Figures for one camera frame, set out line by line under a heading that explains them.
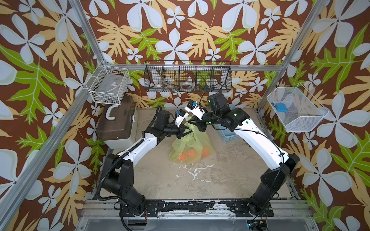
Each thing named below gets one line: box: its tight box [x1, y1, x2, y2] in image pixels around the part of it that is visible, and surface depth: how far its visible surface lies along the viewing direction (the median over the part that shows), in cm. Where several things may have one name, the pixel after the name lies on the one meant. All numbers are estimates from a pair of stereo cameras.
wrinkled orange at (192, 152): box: [187, 146, 199, 158], surface depth 83 cm
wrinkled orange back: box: [178, 150, 193, 163], surface depth 86 cm
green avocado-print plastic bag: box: [169, 115, 216, 166], surface depth 82 cm
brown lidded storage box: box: [95, 94, 138, 149], surface depth 92 cm
